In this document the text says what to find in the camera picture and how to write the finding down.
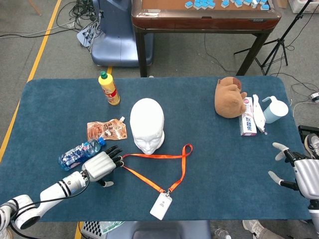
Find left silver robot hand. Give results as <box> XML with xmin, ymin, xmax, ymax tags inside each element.
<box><xmin>81</xmin><ymin>145</ymin><xmax>125</xmax><ymax>187</ymax></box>

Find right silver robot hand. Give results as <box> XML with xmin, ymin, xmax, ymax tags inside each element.
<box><xmin>268</xmin><ymin>142</ymin><xmax>319</xmax><ymax>200</ymax></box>

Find orange lanyard with badge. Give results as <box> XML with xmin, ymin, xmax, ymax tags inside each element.
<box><xmin>122</xmin><ymin>143</ymin><xmax>193</xmax><ymax>221</ymax></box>

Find white foam mannequin head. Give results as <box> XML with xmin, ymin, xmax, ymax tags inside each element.
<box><xmin>130</xmin><ymin>98</ymin><xmax>165</xmax><ymax>155</ymax></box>

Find water bottle with blue cap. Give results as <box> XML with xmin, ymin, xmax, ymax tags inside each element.
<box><xmin>58</xmin><ymin>136</ymin><xmax>107</xmax><ymax>171</ymax></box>

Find grey black sneaker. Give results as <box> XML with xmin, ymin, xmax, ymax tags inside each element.
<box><xmin>304</xmin><ymin>133</ymin><xmax>319</xmax><ymax>160</ymax></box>

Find brown spout pouch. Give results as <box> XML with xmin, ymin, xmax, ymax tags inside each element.
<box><xmin>86</xmin><ymin>116</ymin><xmax>128</xmax><ymax>141</ymax></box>

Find black white checkerboard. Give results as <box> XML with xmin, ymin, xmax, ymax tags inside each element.
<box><xmin>81</xmin><ymin>220</ymin><xmax>104</xmax><ymax>237</ymax></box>

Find light blue plastic cup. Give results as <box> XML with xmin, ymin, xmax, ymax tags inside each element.
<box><xmin>261</xmin><ymin>96</ymin><xmax>289</xmax><ymax>124</ymax></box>

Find beige sneaker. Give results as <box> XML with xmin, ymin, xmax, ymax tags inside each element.
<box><xmin>242</xmin><ymin>219</ymin><xmax>267</xmax><ymax>239</ymax></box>

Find yellow detergent bottle green cap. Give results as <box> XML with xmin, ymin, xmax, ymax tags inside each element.
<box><xmin>98</xmin><ymin>71</ymin><xmax>121</xmax><ymax>106</ymax></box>

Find white wet wipes pack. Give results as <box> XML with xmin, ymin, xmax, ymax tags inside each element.
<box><xmin>252</xmin><ymin>94</ymin><xmax>267</xmax><ymax>134</ymax></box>

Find white pink toothpaste box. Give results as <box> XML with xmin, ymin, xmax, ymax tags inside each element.
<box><xmin>239</xmin><ymin>97</ymin><xmax>258</xmax><ymax>136</ymax></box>

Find blue grey robot torso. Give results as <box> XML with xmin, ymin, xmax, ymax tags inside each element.
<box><xmin>107</xmin><ymin>220</ymin><xmax>212</xmax><ymax>239</ymax></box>

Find blue table mat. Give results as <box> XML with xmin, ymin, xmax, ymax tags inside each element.
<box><xmin>0</xmin><ymin>76</ymin><xmax>319</xmax><ymax>223</ymax></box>

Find brown plush toy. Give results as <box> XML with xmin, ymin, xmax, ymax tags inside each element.
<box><xmin>214</xmin><ymin>76</ymin><xmax>248</xmax><ymax>119</ymax></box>

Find white power strip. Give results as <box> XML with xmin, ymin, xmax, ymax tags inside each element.
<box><xmin>76</xmin><ymin>24</ymin><xmax>100</xmax><ymax>48</ymax></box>

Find blue grey machine base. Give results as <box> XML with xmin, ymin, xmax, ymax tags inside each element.
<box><xmin>90</xmin><ymin>0</ymin><xmax>154</xmax><ymax>67</ymax></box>

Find black tripod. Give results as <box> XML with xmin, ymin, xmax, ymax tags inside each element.
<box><xmin>233</xmin><ymin>0</ymin><xmax>315</xmax><ymax>76</ymax></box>

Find white storage box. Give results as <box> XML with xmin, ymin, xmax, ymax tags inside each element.
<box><xmin>289</xmin><ymin>0</ymin><xmax>319</xmax><ymax>13</ymax></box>

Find brown mahjong table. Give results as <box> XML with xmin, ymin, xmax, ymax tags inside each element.
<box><xmin>131</xmin><ymin>0</ymin><xmax>282</xmax><ymax>77</ymax></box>

